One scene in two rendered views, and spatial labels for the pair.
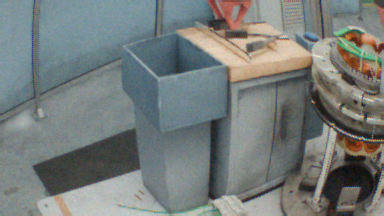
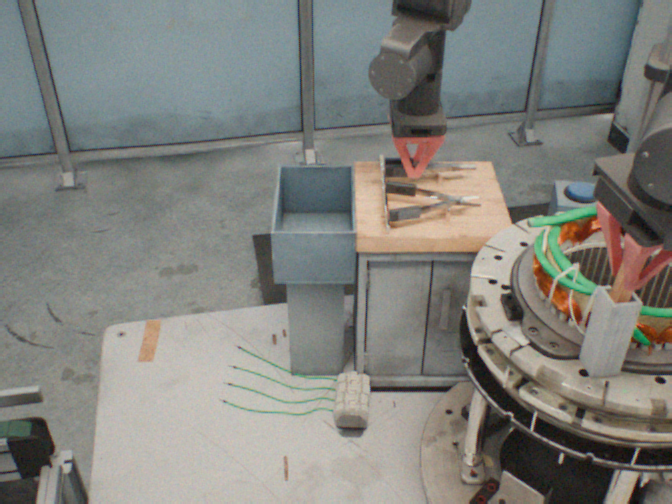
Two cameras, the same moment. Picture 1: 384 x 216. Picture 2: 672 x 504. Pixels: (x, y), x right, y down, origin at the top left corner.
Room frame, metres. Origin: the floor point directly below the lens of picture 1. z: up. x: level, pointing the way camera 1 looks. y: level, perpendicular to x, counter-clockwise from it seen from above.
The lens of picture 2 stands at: (0.10, -0.36, 1.60)
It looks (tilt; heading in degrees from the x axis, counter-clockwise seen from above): 37 degrees down; 26
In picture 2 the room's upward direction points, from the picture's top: straight up
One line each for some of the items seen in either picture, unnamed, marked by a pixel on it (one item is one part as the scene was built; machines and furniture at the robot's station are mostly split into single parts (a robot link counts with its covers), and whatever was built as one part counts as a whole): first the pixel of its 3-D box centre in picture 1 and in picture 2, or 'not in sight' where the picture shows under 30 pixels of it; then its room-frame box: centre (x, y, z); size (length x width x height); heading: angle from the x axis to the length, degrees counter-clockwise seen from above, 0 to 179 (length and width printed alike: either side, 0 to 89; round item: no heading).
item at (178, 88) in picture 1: (170, 133); (316, 278); (0.84, 0.03, 0.92); 0.17 x 0.11 x 0.28; 26
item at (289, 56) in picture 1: (251, 45); (428, 203); (0.91, -0.10, 1.05); 0.20 x 0.19 x 0.02; 116
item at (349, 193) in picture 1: (348, 197); (519, 498); (0.66, -0.33, 0.85); 0.06 x 0.04 x 0.05; 74
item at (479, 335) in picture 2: (329, 94); (480, 312); (0.73, -0.23, 1.06); 0.09 x 0.04 x 0.01; 32
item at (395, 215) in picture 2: (255, 46); (404, 213); (0.83, -0.10, 1.09); 0.04 x 0.01 x 0.02; 131
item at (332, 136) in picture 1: (326, 165); (480, 409); (0.72, -0.25, 0.91); 0.02 x 0.02 x 0.21
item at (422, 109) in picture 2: not in sight; (418, 93); (0.94, -0.07, 1.20); 0.10 x 0.07 x 0.07; 27
